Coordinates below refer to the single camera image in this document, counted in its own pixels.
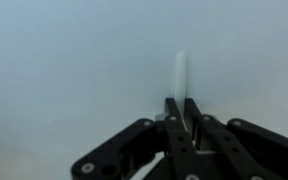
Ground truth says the white plastic spoon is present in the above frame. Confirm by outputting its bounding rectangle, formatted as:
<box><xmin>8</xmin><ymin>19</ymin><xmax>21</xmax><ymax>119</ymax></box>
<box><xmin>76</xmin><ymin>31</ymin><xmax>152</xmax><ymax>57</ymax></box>
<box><xmin>155</xmin><ymin>51</ymin><xmax>189</xmax><ymax>132</ymax></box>

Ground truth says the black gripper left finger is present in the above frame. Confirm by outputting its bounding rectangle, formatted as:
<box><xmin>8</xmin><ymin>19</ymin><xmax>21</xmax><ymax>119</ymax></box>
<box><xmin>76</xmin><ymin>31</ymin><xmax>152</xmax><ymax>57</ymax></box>
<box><xmin>71</xmin><ymin>97</ymin><xmax>202</xmax><ymax>180</ymax></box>

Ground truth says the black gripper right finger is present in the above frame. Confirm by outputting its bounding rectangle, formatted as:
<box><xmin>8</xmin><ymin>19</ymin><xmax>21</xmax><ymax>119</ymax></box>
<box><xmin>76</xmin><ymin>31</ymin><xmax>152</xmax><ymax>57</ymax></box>
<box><xmin>184</xmin><ymin>97</ymin><xmax>288</xmax><ymax>180</ymax></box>

